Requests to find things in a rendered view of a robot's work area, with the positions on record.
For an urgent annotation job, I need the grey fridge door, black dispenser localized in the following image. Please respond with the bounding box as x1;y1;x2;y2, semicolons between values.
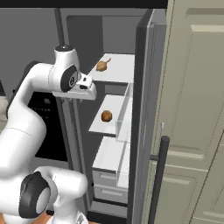
0;8;74;211

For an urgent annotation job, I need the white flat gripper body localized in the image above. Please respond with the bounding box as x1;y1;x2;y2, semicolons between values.
52;82;98;102

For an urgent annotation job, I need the round brown vegetable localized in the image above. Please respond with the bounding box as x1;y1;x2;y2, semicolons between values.
101;109;114;123

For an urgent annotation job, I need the short beige cupboard door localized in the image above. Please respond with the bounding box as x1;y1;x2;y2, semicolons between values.
142;159;224;224

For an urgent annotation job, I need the pale grey fridge drawer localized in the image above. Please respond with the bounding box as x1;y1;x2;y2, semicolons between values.
92;170;119;187
93;184;130;205

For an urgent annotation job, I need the white fridge shelf, clear guard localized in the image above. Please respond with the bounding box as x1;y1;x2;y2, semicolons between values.
87;84;135;144

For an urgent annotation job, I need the grey open fridge door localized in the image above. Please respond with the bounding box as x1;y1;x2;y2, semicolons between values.
126;8;168;224

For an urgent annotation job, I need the brown onion with stem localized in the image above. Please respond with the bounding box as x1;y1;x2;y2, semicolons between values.
95;57;113;73

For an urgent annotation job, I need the tall beige cupboard door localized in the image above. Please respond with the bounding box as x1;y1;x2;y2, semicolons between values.
156;0;224;161

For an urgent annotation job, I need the white fridge shelf over drawers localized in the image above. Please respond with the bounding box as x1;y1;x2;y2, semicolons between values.
91;136;131;189

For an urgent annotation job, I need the grey fridge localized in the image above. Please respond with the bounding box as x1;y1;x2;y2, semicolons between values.
0;8;171;224

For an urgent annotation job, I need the dark bar fridge door handle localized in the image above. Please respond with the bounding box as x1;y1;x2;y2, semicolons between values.
147;135;171;224

